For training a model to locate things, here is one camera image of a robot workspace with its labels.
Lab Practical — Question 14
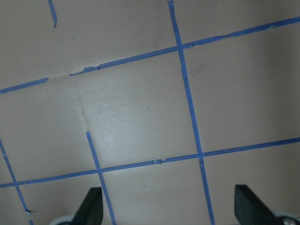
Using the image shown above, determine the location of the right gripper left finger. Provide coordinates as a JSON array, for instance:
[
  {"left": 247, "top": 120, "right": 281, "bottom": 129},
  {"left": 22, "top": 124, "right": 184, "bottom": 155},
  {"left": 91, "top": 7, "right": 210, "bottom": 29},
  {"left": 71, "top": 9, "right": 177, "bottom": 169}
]
[{"left": 71, "top": 187, "right": 104, "bottom": 225}]

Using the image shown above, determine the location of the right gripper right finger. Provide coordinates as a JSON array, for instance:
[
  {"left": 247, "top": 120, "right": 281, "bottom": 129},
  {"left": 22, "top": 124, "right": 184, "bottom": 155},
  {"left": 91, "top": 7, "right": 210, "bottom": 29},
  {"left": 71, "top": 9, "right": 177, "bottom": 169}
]
[{"left": 234, "top": 185, "right": 279, "bottom": 225}]

